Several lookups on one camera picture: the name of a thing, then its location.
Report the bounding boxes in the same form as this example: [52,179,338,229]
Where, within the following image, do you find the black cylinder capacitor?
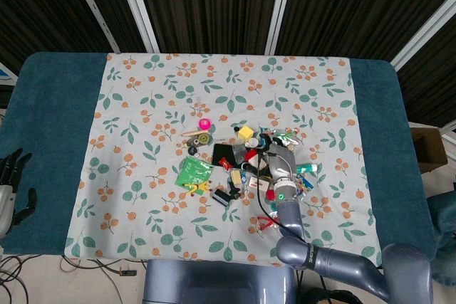
[212,189,231,206]

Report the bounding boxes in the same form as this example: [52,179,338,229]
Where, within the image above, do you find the blue sticky man packet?
[294,173,315,199]

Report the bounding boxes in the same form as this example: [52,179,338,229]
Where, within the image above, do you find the white blue board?
[0,61,18,81]

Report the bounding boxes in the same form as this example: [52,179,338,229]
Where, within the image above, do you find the black flat card pouch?
[212,143,237,167]

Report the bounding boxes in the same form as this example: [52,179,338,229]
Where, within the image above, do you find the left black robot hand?
[0,147,38,239]

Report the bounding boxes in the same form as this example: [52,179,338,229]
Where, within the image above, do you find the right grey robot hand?
[258,134,298,180]

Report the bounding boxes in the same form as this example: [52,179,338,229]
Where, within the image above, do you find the blue-grey robot torso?
[142,258,299,304]

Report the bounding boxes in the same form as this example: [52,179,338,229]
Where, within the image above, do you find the white metal frame post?
[264,0,297,56]
[389,0,456,70]
[66,0,120,53]

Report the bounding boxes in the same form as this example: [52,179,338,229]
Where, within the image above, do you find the white double frame post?
[113,0,160,54]

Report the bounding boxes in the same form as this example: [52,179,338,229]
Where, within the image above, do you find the clear plastic bag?
[231,144,247,163]

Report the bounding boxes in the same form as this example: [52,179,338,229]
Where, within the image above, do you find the white box red label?
[248,177,270,192]

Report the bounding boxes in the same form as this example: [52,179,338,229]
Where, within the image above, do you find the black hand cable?
[255,150,286,229]

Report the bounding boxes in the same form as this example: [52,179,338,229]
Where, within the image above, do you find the floral leaf fruit tablecloth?
[63,53,379,268]

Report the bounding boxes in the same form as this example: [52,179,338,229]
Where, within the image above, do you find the teal plush table cover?
[0,51,437,257]

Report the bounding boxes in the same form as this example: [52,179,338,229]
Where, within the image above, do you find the green tea packet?
[175,156,214,195]

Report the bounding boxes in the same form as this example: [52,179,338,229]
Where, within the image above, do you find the black floor cable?
[58,256,147,278]
[0,254,31,304]

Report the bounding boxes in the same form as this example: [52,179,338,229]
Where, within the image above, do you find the red and white package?
[244,148,269,170]

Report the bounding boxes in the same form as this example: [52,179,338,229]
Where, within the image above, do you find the yellow sticky man toy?
[181,180,214,199]

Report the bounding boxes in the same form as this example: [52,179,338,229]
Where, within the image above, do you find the blue fabric chair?
[426,189,456,284]

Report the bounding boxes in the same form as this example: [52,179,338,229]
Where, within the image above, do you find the brown cardboard box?
[410,126,450,175]

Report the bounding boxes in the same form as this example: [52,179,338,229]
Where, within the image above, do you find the green sticky toy packet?
[273,128,299,147]

